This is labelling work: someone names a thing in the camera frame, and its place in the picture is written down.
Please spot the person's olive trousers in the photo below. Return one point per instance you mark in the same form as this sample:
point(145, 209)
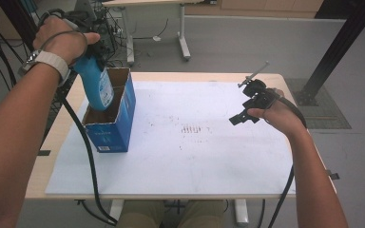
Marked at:
point(139, 215)

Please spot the person's right hand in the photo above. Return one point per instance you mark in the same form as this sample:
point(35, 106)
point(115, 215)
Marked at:
point(278, 117)

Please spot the blue cardboard box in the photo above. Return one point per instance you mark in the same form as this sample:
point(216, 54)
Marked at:
point(114, 136)

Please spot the white table leg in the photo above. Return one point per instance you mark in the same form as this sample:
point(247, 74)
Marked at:
point(116, 210)
point(241, 212)

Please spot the wristwatch with white band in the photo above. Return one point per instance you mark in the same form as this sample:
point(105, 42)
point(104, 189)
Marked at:
point(52, 60)

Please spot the blue bottle with white cap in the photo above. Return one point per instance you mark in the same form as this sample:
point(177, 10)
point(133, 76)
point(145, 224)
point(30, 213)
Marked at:
point(95, 88)

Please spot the grey floor grate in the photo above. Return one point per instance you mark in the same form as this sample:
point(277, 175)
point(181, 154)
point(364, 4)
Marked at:
point(329, 107)

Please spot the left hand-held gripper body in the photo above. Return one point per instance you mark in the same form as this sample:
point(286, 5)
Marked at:
point(97, 47)

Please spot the black tape strip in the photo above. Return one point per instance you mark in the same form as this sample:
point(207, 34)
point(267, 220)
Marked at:
point(333, 175)
point(43, 153)

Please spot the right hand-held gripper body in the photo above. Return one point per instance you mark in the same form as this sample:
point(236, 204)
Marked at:
point(259, 91)

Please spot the desk with white legs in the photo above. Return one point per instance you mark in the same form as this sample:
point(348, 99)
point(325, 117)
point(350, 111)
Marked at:
point(182, 31)

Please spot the black metal post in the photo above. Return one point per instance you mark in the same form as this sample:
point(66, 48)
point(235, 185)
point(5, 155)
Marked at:
point(339, 44)

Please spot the person's left hand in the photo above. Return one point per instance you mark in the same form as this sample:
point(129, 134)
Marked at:
point(63, 39)

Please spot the white paper sheet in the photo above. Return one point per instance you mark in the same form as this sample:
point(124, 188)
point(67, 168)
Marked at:
point(187, 164)

